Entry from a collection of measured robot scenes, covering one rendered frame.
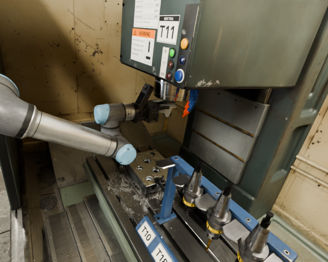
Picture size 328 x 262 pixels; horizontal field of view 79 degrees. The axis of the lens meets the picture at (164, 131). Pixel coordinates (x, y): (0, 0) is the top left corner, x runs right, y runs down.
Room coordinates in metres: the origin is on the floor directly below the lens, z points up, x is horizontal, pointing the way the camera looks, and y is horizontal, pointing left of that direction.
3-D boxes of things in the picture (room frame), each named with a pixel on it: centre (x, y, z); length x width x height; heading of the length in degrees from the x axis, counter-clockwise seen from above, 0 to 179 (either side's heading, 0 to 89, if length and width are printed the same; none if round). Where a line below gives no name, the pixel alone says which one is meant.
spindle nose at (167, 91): (0.91, 0.00, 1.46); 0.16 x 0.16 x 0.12
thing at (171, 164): (0.64, -0.02, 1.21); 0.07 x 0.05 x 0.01; 128
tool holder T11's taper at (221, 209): (0.42, -0.19, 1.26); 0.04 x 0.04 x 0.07
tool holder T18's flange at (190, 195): (0.51, -0.12, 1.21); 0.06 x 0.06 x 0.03
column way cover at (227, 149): (1.18, -0.35, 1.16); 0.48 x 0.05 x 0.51; 38
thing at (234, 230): (0.38, -0.22, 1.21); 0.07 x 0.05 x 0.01; 128
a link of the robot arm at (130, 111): (0.78, 0.16, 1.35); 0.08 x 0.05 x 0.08; 38
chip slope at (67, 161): (1.43, 0.41, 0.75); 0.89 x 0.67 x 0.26; 128
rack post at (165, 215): (0.67, -0.06, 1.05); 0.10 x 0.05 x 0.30; 128
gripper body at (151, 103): (0.83, 0.10, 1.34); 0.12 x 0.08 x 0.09; 128
